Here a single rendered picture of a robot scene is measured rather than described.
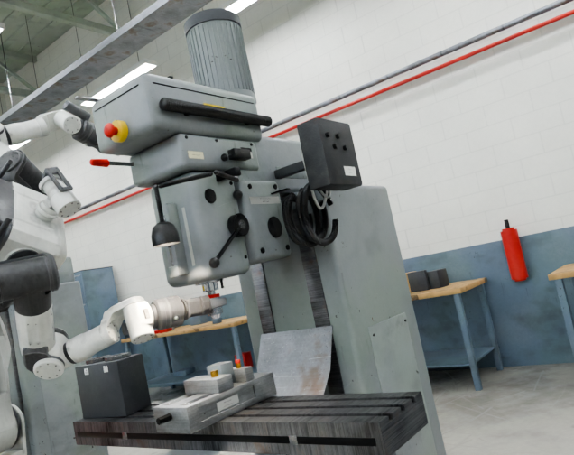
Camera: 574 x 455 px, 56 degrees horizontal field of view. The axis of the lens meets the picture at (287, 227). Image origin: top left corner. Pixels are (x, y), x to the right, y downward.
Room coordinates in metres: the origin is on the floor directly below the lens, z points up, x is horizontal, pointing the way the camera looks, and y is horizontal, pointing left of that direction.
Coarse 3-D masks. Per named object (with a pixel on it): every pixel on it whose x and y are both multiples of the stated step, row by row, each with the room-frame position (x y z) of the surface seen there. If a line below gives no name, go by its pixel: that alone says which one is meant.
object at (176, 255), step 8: (168, 208) 1.51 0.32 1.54; (176, 208) 1.54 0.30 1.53; (168, 216) 1.51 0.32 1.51; (176, 216) 1.53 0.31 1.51; (176, 224) 1.53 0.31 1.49; (168, 248) 1.53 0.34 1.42; (176, 248) 1.52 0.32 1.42; (168, 256) 1.53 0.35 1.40; (176, 256) 1.51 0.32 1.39; (184, 256) 1.53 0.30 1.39; (176, 264) 1.51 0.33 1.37; (184, 264) 1.53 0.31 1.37; (176, 272) 1.51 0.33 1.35; (184, 272) 1.53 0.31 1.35
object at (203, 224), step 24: (168, 192) 1.56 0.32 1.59; (192, 192) 1.50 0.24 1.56; (216, 192) 1.56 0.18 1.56; (192, 216) 1.51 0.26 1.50; (216, 216) 1.55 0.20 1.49; (192, 240) 1.52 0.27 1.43; (216, 240) 1.53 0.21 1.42; (240, 240) 1.62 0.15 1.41; (168, 264) 1.59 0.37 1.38; (192, 264) 1.53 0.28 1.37; (240, 264) 1.60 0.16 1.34
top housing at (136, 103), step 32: (128, 96) 1.41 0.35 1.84; (160, 96) 1.41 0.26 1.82; (192, 96) 1.51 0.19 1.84; (224, 96) 1.62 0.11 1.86; (96, 128) 1.52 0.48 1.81; (128, 128) 1.43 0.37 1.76; (160, 128) 1.40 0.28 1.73; (192, 128) 1.49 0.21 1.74; (224, 128) 1.59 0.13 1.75; (256, 128) 1.72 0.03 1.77
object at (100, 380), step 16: (128, 352) 1.93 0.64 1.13; (80, 368) 1.94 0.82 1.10; (96, 368) 1.90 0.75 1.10; (112, 368) 1.86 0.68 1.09; (128, 368) 1.88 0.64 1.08; (80, 384) 1.94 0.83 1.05; (96, 384) 1.90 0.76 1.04; (112, 384) 1.86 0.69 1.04; (128, 384) 1.87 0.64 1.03; (144, 384) 1.94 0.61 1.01; (80, 400) 1.95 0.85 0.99; (96, 400) 1.91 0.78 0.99; (112, 400) 1.87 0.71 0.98; (128, 400) 1.86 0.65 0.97; (144, 400) 1.92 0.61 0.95; (96, 416) 1.92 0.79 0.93; (112, 416) 1.88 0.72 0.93
